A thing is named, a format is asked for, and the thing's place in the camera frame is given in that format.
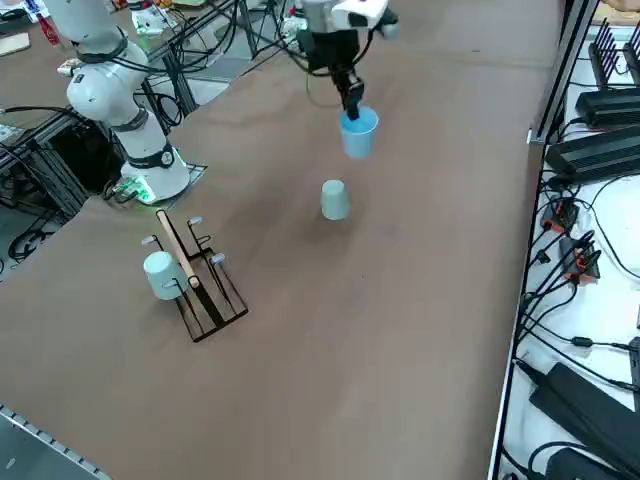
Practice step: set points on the pale green plastic cup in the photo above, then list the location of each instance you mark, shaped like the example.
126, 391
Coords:
160, 275
335, 202

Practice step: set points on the wooden board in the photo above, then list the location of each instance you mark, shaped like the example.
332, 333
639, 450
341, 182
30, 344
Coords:
12, 44

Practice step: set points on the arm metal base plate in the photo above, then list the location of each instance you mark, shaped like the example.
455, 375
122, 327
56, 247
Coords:
127, 189

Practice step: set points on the black antenna device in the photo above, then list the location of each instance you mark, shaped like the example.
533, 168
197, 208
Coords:
600, 55

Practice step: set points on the black metal frame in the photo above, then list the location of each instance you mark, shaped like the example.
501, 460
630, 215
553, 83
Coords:
50, 150

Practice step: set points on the aluminium edge rail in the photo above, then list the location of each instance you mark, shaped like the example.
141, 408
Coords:
45, 440

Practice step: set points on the red and white tag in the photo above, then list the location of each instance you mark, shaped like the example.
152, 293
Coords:
50, 30

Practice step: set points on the large black power brick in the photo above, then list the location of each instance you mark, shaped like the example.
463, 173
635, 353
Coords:
585, 405

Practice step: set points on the ribbed black power brick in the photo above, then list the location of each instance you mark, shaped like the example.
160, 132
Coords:
590, 152

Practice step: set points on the aluminium camera post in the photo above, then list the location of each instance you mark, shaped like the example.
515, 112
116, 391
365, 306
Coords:
567, 65

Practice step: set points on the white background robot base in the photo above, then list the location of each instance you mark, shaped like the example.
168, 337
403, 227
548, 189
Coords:
147, 20

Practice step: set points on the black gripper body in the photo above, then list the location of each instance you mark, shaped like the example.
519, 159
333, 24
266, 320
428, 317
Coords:
330, 50

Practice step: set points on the orange and black adapter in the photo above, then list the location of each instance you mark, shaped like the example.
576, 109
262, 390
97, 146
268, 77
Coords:
580, 260
562, 215

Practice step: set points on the blue plastic cup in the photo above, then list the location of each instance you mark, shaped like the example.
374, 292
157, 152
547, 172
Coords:
357, 145

